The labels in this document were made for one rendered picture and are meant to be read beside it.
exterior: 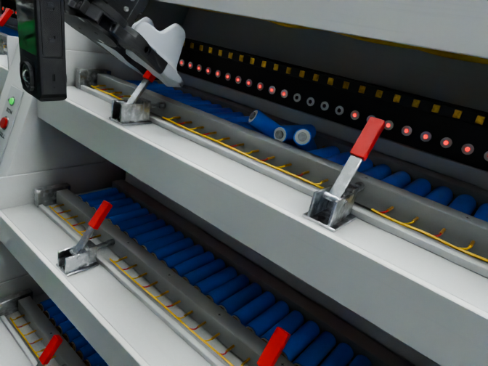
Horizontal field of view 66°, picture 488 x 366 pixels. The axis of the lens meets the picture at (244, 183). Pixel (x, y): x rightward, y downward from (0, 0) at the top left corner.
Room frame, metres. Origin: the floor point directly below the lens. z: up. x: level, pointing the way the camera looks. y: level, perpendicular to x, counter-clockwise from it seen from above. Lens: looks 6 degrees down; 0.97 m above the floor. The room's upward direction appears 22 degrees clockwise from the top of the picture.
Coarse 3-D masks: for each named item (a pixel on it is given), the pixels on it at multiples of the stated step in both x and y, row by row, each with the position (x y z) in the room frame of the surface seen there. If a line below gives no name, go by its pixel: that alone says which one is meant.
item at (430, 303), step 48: (240, 96) 0.55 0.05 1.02; (96, 144) 0.44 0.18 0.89; (144, 144) 0.38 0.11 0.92; (192, 144) 0.40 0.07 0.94; (384, 144) 0.43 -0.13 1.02; (192, 192) 0.35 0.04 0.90; (240, 192) 0.31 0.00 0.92; (288, 192) 0.33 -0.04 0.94; (240, 240) 0.31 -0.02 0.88; (288, 240) 0.28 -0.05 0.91; (336, 240) 0.26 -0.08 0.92; (384, 240) 0.27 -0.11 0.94; (432, 240) 0.29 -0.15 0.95; (336, 288) 0.26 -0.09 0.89; (384, 288) 0.24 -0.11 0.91; (432, 288) 0.22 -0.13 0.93; (480, 288) 0.24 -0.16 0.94; (432, 336) 0.23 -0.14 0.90; (480, 336) 0.21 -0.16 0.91
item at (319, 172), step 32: (128, 96) 0.51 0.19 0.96; (160, 96) 0.49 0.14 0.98; (192, 128) 0.44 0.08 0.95; (224, 128) 0.41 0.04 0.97; (256, 160) 0.37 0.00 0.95; (288, 160) 0.37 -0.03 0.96; (320, 160) 0.35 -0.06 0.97; (384, 192) 0.31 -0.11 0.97; (416, 224) 0.30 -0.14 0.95; (448, 224) 0.29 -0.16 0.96; (480, 224) 0.28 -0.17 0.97; (480, 256) 0.26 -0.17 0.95
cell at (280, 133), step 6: (282, 126) 0.39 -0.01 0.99; (288, 126) 0.40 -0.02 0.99; (294, 126) 0.41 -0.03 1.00; (300, 126) 0.42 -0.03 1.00; (306, 126) 0.43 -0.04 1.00; (312, 126) 0.44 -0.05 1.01; (276, 132) 0.39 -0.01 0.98; (282, 132) 0.39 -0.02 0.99; (288, 132) 0.39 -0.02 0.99; (294, 132) 0.40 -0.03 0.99; (312, 132) 0.43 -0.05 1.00; (276, 138) 0.40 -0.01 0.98; (282, 138) 0.39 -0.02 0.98; (288, 138) 0.39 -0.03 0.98
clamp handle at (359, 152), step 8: (368, 120) 0.30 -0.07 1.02; (376, 120) 0.30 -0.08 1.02; (368, 128) 0.30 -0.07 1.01; (376, 128) 0.30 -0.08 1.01; (360, 136) 0.30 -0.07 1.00; (368, 136) 0.29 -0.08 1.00; (376, 136) 0.29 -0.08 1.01; (360, 144) 0.29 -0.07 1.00; (368, 144) 0.29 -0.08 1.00; (352, 152) 0.29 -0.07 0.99; (360, 152) 0.29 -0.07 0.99; (368, 152) 0.29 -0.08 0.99; (352, 160) 0.29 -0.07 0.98; (360, 160) 0.29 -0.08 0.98; (344, 168) 0.29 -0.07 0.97; (352, 168) 0.29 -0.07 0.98; (344, 176) 0.29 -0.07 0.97; (352, 176) 0.29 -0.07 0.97; (336, 184) 0.29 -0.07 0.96; (344, 184) 0.28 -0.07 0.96; (336, 192) 0.28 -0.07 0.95; (344, 192) 0.28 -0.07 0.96
